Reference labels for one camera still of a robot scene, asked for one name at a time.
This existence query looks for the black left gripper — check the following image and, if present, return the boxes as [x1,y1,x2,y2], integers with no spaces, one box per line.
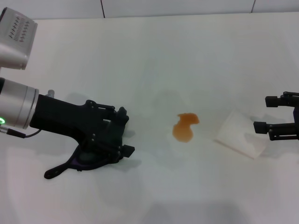
[30,93,130,146]

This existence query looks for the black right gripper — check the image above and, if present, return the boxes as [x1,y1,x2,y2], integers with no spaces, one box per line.
[253,91,299,141]

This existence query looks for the dark rag with loop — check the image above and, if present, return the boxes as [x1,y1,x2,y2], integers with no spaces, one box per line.
[44,116,132,180]

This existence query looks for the orange brown liquid stain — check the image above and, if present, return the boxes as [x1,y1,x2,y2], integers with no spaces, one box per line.
[172,112,200,144]

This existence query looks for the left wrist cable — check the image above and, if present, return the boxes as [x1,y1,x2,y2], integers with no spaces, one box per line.
[0,126,41,139]

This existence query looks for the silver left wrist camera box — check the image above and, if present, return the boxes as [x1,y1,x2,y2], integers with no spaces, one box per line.
[0,7,38,70]

